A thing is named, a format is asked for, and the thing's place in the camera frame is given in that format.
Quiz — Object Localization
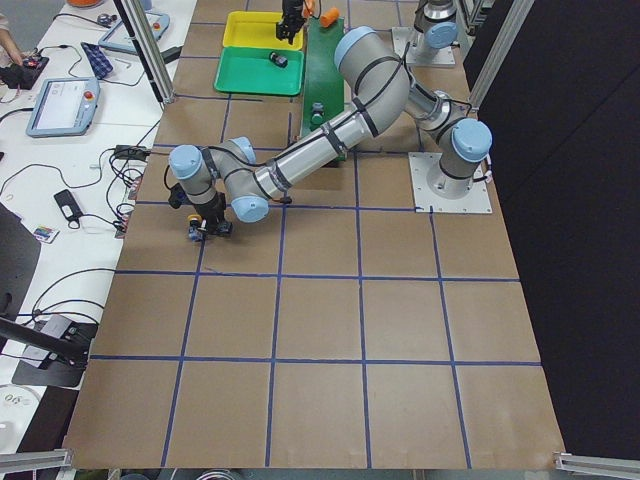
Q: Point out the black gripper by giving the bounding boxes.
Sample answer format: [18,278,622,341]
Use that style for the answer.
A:
[192,194,233,237]
[276,0,305,45]

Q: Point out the yellow push button switch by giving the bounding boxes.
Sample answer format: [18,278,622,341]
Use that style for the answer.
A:
[187,214,207,242]

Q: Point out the green push button switch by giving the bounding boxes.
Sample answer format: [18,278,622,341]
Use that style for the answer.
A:
[310,102,325,126]
[269,51,288,68]

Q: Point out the plain orange cylinder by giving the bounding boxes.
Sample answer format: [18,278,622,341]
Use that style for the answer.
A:
[319,7,340,28]

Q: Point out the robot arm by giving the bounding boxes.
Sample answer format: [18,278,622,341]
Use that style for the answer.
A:
[168,26,493,241]
[274,0,458,68]

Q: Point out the yellow plastic tray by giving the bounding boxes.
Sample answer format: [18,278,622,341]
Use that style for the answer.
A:
[222,11,304,50]

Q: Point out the green plastic tray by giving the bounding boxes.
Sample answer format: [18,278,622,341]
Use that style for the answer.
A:
[213,46,305,96]

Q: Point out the green conveyor belt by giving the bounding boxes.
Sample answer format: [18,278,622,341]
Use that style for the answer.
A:
[297,17,345,140]

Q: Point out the black power adapter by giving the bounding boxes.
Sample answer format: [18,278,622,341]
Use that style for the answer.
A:
[53,189,84,222]

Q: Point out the blue teach pendant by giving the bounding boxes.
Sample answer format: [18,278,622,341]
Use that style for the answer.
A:
[97,10,172,56]
[26,77,100,138]

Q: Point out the blue plaid cloth pouch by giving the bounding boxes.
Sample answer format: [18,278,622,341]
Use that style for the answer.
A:
[80,42,114,80]

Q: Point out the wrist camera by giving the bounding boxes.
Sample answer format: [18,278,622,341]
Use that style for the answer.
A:
[167,183,191,209]

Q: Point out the red black wire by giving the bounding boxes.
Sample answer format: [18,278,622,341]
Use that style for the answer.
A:
[107,139,301,211]

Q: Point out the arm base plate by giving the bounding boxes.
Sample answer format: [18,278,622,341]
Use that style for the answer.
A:
[391,27,456,68]
[408,152,492,215]

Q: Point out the aluminium frame post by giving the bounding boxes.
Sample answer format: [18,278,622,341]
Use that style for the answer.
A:
[114,0,175,105]

